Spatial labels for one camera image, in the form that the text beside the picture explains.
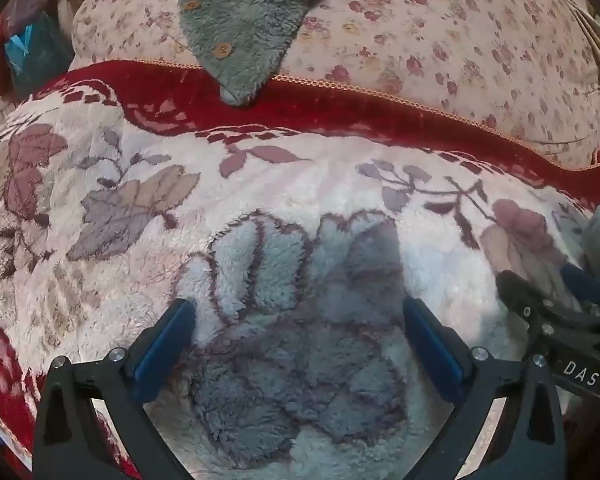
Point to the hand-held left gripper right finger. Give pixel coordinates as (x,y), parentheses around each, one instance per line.
(432,355)

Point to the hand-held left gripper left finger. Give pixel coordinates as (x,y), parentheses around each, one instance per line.
(164,356)

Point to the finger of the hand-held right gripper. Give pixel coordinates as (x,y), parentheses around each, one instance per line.
(522,300)
(582,282)

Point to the red and white floral blanket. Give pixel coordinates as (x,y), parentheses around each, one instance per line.
(280,185)

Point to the beige curtain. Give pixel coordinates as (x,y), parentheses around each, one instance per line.
(592,20)

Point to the pink floral quilt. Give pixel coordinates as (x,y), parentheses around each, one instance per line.
(410,35)

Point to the teal plastic bag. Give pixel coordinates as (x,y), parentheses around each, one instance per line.
(40,55)

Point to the green fleece garment with buttons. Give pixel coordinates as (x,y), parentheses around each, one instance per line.
(250,25)

